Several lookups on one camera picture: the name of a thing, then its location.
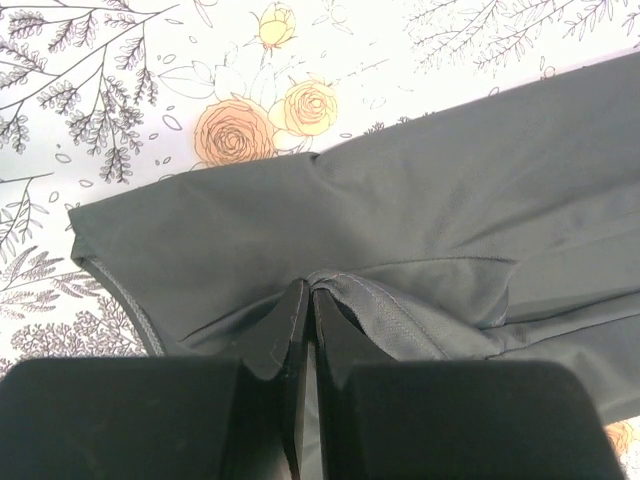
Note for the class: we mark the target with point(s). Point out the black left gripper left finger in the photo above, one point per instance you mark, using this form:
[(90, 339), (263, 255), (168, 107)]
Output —
[(237, 414)]

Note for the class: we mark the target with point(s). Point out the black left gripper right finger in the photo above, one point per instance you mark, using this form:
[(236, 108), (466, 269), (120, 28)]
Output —
[(386, 419)]

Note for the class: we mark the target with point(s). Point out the dark grey t shirt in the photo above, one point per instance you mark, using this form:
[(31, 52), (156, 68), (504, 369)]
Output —
[(506, 229)]

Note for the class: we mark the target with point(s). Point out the floral table mat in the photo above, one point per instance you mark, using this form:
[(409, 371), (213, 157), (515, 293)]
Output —
[(100, 98)]

